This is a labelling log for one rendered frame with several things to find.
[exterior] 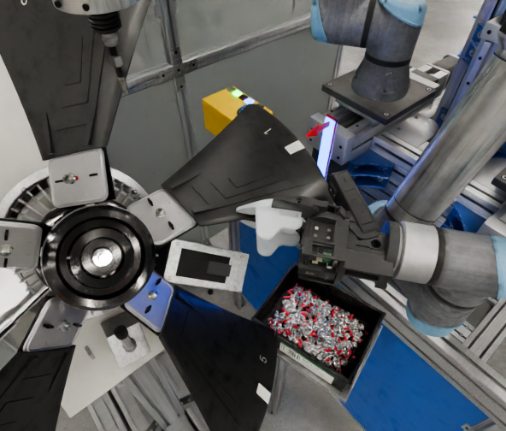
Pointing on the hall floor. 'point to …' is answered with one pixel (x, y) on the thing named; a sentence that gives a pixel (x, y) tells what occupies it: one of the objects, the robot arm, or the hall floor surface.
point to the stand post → (155, 392)
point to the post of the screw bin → (278, 386)
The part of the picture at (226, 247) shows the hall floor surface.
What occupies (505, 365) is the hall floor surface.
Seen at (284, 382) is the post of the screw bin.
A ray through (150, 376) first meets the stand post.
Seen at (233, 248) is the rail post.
